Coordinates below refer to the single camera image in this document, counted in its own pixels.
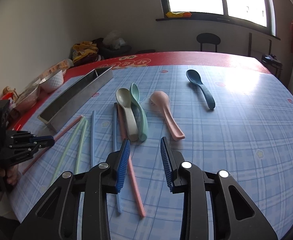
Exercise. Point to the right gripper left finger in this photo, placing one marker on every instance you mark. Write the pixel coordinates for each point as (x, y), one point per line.
(118, 164)

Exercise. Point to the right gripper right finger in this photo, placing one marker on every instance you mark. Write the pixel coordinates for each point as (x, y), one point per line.
(171, 160)

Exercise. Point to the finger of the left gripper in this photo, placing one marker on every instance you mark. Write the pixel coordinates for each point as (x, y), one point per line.
(44, 141)

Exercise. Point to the pink spoon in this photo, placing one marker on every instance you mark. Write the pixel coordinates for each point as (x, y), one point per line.
(161, 100)

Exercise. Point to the green spoon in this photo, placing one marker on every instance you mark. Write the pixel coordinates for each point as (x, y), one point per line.
(135, 99)

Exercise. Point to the left hand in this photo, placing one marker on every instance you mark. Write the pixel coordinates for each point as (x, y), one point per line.
(12, 174)

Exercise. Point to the blue chopstick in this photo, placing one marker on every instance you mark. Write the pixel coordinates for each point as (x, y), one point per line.
(92, 147)
(118, 196)

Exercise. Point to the green chopstick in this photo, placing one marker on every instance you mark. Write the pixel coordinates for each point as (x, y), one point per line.
(80, 123)
(80, 148)

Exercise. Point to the steel bowl with plastic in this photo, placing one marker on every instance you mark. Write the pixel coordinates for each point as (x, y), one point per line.
(28, 98)

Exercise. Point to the white dimpled bowl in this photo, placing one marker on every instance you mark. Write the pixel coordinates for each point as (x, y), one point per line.
(52, 82)

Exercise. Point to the beige spoon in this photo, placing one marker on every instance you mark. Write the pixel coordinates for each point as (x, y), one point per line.
(124, 99)

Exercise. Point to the blue plaid placemat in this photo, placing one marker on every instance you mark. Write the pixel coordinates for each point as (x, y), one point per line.
(249, 133)

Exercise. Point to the stainless steel utensil tray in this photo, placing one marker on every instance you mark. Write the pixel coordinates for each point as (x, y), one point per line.
(58, 112)

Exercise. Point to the snack package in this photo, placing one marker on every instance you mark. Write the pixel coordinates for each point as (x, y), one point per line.
(63, 65)

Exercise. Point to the dark blue spoon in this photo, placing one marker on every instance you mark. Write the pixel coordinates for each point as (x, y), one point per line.
(195, 79)

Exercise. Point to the yellow and maroon clothes pile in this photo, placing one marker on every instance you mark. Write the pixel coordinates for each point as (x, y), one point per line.
(84, 52)

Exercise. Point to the red printed table mat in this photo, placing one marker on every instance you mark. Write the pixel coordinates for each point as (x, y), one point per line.
(170, 58)

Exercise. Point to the white plastic bag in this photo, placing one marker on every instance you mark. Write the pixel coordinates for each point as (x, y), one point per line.
(114, 40)

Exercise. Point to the black round-back chair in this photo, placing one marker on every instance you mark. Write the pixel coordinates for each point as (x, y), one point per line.
(208, 38)

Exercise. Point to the small black side table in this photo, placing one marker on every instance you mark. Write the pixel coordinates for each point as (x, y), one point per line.
(272, 64)

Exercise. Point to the yellow item on windowsill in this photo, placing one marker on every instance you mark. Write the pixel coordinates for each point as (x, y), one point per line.
(184, 14)

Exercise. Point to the dark wooden chair frame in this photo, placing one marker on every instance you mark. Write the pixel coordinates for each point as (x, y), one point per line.
(258, 45)

